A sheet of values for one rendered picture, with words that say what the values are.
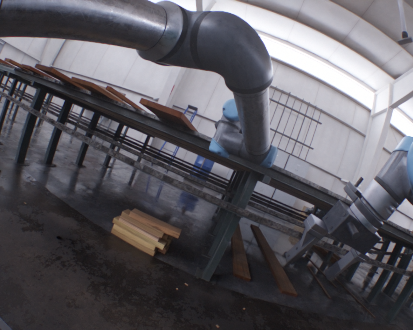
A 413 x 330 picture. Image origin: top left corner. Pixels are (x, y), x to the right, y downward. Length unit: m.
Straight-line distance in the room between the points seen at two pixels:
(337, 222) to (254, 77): 0.28
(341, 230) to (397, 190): 0.12
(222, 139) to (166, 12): 0.45
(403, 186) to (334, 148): 7.99
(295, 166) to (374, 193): 6.64
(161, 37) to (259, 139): 0.34
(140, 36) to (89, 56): 10.61
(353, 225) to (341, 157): 8.16
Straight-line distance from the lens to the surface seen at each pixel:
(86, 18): 0.28
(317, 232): 0.39
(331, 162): 8.26
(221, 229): 1.72
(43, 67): 1.57
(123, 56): 9.68
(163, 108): 0.99
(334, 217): 0.40
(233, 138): 0.66
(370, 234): 0.45
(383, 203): 0.40
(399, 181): 0.40
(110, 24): 0.29
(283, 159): 6.89
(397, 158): 0.41
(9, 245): 1.15
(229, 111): 0.68
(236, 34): 0.34
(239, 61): 0.34
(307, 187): 1.21
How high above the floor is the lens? 0.72
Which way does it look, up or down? 1 degrees down
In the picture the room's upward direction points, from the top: 23 degrees clockwise
